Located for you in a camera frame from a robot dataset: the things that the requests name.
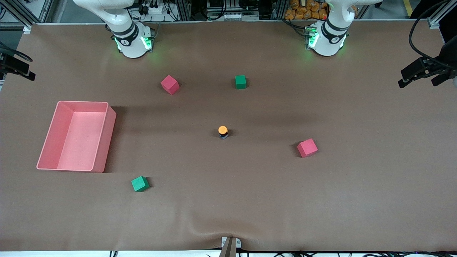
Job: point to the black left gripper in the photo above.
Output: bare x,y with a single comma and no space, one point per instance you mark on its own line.
443,61

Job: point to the orange button with black base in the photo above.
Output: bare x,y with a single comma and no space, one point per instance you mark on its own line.
222,130

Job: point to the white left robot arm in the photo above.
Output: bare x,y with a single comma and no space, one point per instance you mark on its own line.
328,41

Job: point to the pink plastic bin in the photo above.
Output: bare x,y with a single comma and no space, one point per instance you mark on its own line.
82,142

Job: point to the pink foam cube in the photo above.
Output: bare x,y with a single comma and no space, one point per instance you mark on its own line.
170,84
307,148

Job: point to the orange packaged goods pile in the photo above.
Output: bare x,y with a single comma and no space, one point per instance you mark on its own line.
303,12

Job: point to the white power strip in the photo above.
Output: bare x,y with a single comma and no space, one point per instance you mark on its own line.
157,10

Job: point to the green foam cube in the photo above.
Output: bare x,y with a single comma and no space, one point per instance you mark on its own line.
240,82
140,184

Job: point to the white connector strip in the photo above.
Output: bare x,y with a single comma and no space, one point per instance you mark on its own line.
241,16

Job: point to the brown table cover mat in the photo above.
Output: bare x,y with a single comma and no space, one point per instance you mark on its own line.
228,200

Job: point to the aluminium frame profile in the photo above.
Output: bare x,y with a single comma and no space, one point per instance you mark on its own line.
279,10
19,14
182,10
437,18

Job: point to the grey metal mount bracket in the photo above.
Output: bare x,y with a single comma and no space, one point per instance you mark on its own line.
232,244

